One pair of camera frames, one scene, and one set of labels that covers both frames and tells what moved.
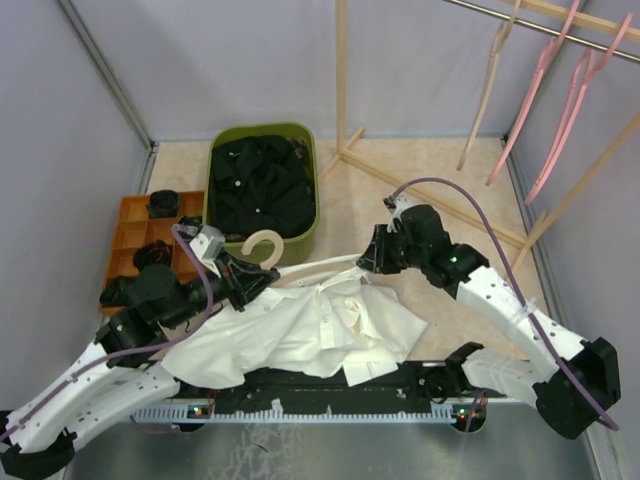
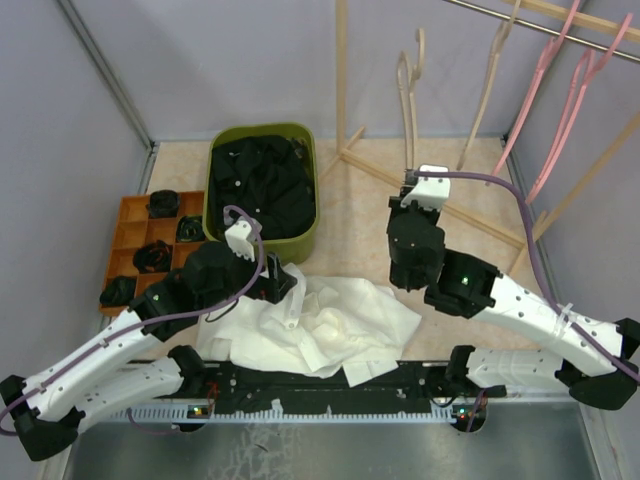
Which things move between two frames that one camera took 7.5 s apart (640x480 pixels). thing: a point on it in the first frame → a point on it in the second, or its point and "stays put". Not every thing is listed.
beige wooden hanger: [278, 277] → [407, 79]
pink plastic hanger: [587, 65] stays put
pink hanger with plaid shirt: [543, 63] stays put
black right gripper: [376, 259] → [396, 208]
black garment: [261, 184] stays put
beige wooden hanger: [495, 46] stays put
